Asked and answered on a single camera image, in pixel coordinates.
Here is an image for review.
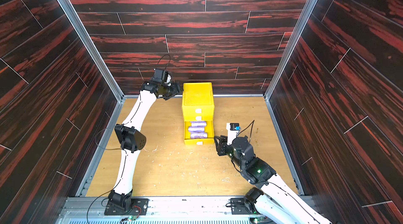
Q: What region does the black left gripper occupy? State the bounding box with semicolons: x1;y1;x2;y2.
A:
161;82;185;100

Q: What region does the yellow plastic drawer box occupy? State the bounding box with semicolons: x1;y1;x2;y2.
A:
182;82;215;145

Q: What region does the purple trash bag roll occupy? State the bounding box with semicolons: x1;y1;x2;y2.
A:
190;132;208;139
191;121;207;127
188;126;205;133

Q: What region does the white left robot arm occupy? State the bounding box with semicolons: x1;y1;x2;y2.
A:
108;80;183;212

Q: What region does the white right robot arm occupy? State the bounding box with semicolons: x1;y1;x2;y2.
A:
214;136;331;224

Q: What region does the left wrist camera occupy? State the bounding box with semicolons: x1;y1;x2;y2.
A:
152;68;170;83

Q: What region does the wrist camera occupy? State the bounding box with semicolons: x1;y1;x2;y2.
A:
226;123;240;132
152;68;170;83

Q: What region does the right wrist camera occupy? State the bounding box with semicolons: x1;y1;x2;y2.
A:
226;123;240;132

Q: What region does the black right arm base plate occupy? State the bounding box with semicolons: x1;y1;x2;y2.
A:
225;195;273;216

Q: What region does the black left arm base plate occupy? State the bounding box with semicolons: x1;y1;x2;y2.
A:
104;198;150;217

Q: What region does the aluminium enclosure frame rail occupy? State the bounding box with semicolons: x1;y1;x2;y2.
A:
57;0;320;224

